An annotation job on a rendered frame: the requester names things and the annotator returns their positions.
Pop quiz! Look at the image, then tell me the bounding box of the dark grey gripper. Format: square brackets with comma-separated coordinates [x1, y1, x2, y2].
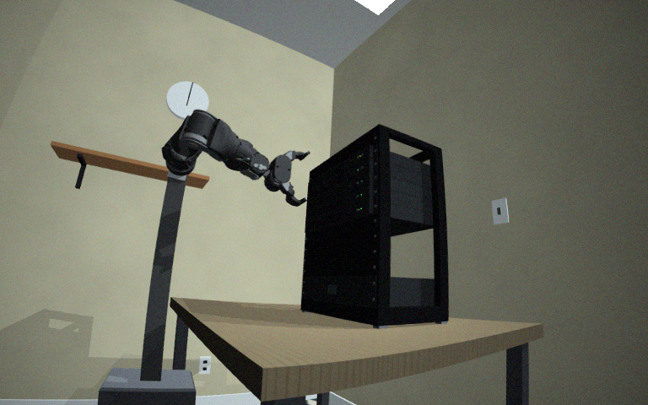
[263, 151, 311, 207]

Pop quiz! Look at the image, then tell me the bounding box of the black server rack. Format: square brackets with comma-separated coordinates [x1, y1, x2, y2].
[300, 124, 449, 329]

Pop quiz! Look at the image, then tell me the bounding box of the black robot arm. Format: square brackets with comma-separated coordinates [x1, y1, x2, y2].
[162, 110, 269, 181]

